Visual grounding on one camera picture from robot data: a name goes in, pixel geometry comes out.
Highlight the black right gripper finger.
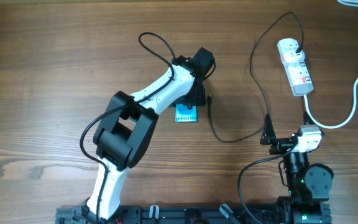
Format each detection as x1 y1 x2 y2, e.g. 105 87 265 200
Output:
303 112 314 125
260 113 276 145

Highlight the black charger cable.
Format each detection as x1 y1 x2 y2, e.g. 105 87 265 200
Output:
206 11 305 144

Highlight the blue screen smartphone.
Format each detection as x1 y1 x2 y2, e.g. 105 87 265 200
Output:
175 104 198 123

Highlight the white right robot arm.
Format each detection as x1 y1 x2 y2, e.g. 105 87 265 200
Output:
260 114 334 224

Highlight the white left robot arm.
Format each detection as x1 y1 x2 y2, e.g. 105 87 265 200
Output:
80 55 216 223

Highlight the white charger plug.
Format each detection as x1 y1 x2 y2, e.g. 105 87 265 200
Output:
282 49 305 67

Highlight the white power strip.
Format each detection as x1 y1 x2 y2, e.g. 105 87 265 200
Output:
277 38 314 96

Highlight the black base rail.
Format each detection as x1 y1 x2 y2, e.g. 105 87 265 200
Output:
55 203 332 224

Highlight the white power strip cord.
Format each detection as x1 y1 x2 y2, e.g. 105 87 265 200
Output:
303 0 358 130

